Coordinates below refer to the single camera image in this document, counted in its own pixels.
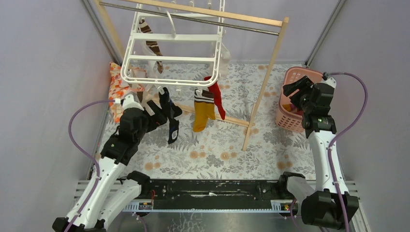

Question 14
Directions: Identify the white plastic clip hanger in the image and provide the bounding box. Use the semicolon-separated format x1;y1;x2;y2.
120;3;226;89

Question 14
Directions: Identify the white sock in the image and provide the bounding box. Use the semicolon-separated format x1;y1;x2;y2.
219;43;231;79

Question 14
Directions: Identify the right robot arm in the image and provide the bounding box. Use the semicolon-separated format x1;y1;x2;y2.
277;76;359;230

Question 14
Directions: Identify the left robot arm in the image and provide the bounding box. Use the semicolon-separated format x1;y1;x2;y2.
52;96;155;232

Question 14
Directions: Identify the black blue sock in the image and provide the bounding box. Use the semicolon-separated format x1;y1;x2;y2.
158;87;182;145

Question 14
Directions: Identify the pink laundry basket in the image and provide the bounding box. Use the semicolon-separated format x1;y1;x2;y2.
276;67;322;132

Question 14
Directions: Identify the yellow brown striped sock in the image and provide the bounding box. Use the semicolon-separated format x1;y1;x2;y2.
193;89;216;132

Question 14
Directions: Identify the pink sock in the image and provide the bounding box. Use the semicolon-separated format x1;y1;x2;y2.
130;66;148;93

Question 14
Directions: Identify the orange floral cloth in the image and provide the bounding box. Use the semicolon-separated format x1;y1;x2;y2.
108;62;145;123

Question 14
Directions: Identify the red sock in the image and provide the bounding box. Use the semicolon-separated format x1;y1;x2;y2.
208;82;226;120

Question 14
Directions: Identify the floral table mat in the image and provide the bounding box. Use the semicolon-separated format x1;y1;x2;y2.
120;64;315;180

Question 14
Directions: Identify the brown cream striped sock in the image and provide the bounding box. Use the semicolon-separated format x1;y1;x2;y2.
138;18;163;73

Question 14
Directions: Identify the wooden clothes rack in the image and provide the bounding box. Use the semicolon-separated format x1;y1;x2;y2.
94;0;290;152

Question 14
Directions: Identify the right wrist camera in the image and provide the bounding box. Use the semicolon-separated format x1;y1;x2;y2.
321;72;337;90

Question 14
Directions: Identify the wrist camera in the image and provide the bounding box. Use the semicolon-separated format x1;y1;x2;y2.
122;93;144;111
321;72;337;90

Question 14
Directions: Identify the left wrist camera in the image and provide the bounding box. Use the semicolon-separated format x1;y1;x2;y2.
122;93;144;111

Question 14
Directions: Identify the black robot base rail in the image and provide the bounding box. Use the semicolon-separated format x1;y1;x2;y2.
124;179;293;214

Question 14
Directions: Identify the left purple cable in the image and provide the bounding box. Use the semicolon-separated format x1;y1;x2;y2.
63;98;121;232

